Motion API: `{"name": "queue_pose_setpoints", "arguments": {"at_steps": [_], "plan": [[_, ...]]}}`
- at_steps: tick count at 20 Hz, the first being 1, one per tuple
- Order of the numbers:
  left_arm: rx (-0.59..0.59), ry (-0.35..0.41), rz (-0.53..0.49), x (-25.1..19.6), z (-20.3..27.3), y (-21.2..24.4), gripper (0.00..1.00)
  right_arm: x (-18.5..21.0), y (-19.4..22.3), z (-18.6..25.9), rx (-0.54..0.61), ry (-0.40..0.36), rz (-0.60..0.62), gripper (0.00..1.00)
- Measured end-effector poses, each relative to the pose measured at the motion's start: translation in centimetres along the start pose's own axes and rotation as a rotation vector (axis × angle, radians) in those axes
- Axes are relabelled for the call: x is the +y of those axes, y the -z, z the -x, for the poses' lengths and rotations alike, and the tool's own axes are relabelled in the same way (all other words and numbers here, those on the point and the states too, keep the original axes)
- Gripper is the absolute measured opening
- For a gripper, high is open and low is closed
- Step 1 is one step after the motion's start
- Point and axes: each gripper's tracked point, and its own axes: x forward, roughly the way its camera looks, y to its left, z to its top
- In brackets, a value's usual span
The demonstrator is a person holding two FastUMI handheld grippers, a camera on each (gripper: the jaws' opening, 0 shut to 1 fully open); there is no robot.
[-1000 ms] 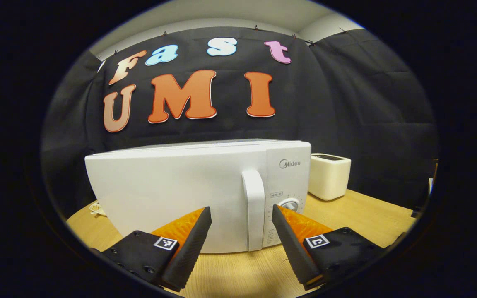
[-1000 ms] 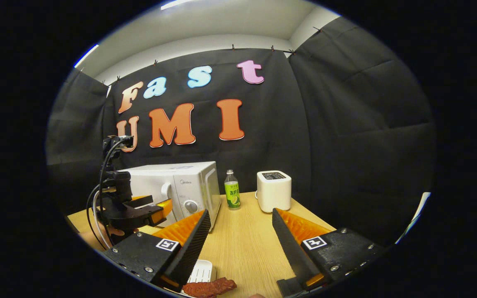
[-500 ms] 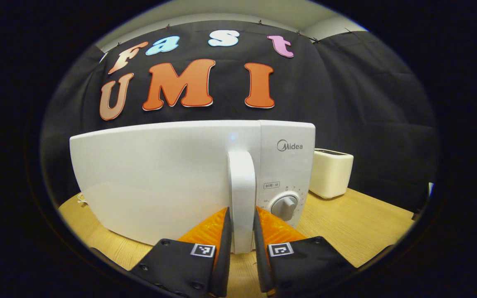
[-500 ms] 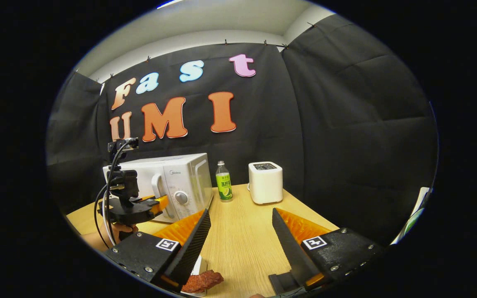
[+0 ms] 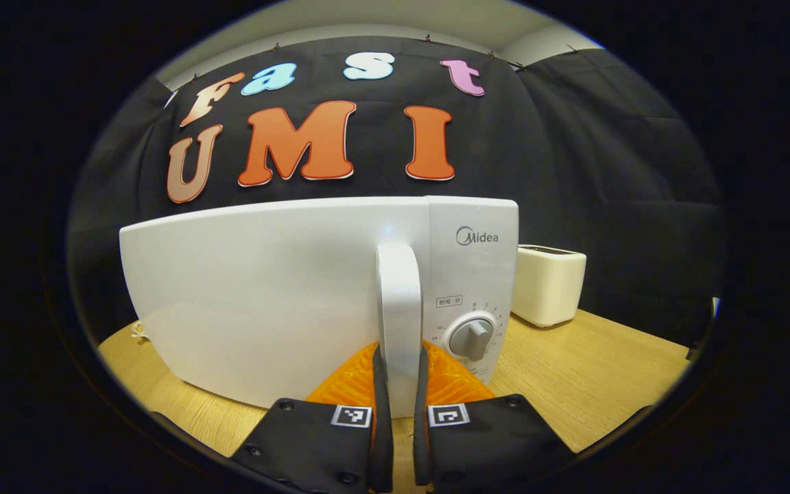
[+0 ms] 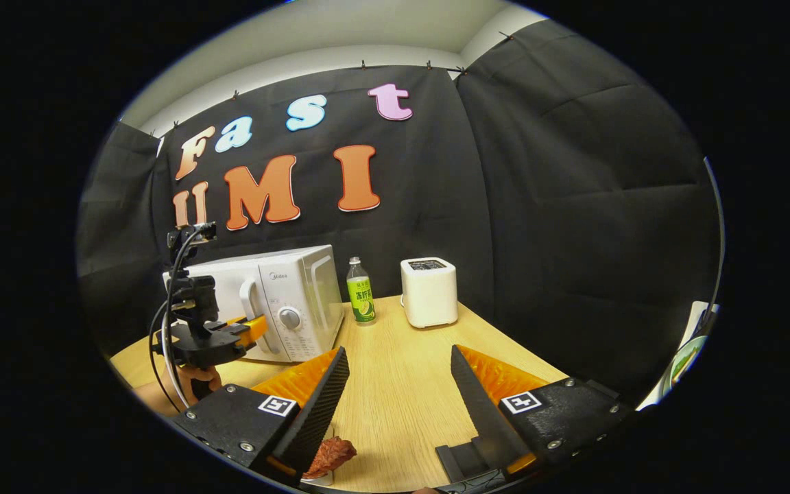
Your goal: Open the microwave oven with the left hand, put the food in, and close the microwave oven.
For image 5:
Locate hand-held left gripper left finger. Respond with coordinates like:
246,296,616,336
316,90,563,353
230,341,394,494

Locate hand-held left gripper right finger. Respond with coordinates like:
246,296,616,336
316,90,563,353
413,341,577,494

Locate white toaster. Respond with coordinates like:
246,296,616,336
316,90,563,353
512,244,587,328

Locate white microwave oven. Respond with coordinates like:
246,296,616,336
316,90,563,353
119,196,520,419

